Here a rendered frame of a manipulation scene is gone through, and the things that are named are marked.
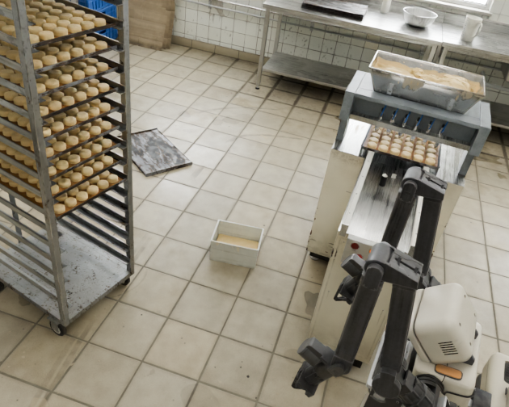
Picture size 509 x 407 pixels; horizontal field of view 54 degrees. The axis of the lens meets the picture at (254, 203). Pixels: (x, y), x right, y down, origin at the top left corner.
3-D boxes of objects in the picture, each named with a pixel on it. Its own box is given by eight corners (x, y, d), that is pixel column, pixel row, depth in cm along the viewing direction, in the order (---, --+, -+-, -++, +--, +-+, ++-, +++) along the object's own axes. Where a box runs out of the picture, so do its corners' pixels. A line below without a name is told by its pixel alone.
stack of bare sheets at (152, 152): (113, 140, 411) (112, 136, 409) (157, 130, 433) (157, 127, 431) (146, 177, 375) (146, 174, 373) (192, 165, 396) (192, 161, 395)
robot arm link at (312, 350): (347, 372, 139) (355, 350, 145) (317, 345, 138) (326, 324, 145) (321, 386, 146) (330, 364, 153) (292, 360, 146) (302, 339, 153)
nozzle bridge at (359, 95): (342, 123, 299) (356, 69, 279) (465, 157, 284) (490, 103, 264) (330, 148, 273) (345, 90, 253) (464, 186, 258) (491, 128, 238)
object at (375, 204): (330, 268, 319) (367, 148, 267) (384, 287, 312) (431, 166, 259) (301, 351, 265) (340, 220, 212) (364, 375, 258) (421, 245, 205)
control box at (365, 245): (341, 257, 223) (349, 233, 215) (394, 274, 218) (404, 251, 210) (339, 262, 220) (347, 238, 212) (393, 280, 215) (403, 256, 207)
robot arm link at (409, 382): (415, 396, 134) (418, 381, 138) (393, 369, 132) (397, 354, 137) (387, 402, 140) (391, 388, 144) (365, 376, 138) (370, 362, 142)
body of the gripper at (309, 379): (294, 383, 150) (309, 375, 146) (305, 359, 158) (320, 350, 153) (309, 398, 151) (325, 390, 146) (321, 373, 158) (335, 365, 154)
